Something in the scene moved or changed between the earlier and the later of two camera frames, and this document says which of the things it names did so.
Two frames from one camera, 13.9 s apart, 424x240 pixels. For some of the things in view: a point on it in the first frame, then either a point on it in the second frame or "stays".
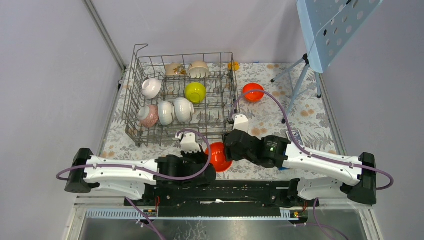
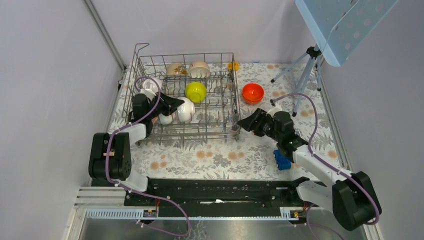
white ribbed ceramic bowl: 184,109 stays
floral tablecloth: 162,110 stays
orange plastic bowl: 217,157 → 250,102
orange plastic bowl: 254,96 stays
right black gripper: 230,155 → 249,124
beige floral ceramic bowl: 175,69 stays
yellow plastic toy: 234,66 stays
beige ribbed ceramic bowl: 198,69 stays
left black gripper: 201,155 → 170,104
